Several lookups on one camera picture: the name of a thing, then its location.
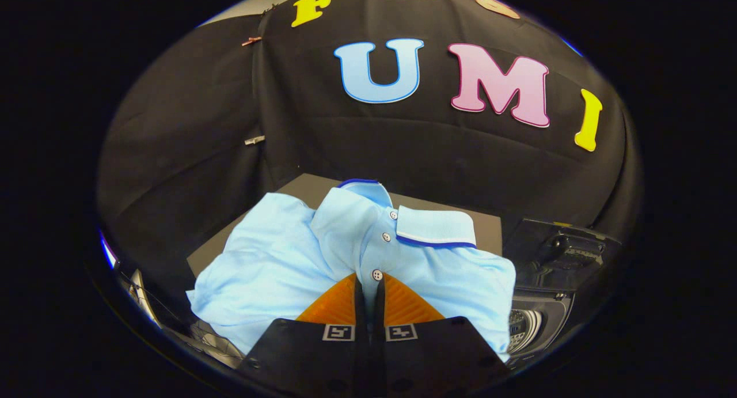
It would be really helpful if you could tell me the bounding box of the shiny metal frame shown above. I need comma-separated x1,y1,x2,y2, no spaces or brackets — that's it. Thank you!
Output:
115,260,247,370

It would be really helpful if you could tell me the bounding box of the light blue polo shirt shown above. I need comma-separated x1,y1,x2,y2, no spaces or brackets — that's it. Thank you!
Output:
185,178,517,363

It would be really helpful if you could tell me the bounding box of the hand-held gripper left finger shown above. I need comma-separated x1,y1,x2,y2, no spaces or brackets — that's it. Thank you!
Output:
236,273,370,398

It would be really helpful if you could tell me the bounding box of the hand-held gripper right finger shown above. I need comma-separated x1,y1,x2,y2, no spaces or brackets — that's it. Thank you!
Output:
371,273,513,398

